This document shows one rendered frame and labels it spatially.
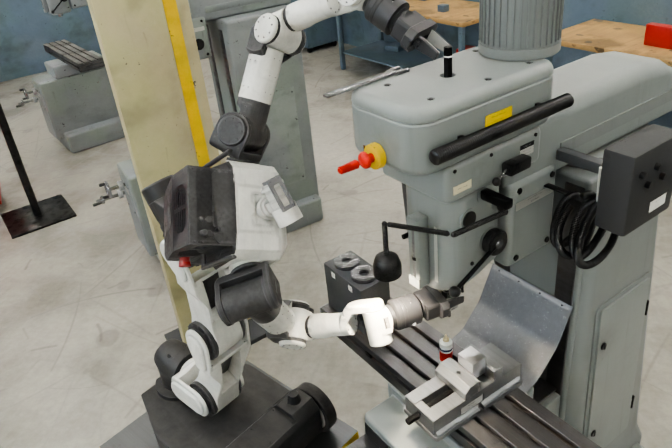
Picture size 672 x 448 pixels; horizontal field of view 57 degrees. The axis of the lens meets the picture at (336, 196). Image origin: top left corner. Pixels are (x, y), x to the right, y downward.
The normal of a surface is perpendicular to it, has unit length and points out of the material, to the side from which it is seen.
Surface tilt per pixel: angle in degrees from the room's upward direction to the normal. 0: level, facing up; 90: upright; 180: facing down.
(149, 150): 90
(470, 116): 90
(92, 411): 0
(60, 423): 0
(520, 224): 90
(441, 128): 90
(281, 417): 0
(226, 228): 58
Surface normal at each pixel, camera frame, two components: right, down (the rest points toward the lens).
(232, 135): -0.29, 0.00
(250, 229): 0.58, -0.25
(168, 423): -0.09, -0.88
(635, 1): -0.81, 0.35
